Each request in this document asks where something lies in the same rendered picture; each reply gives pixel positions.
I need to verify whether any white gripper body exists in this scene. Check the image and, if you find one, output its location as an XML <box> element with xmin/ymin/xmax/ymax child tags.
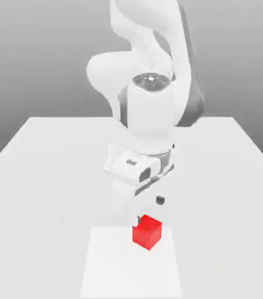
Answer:
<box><xmin>113</xmin><ymin>163</ymin><xmax>176</xmax><ymax>217</ymax></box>

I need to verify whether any small red cube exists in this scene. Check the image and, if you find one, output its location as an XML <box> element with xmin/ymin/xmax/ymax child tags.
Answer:
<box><xmin>132</xmin><ymin>214</ymin><xmax>163</xmax><ymax>251</ymax></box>

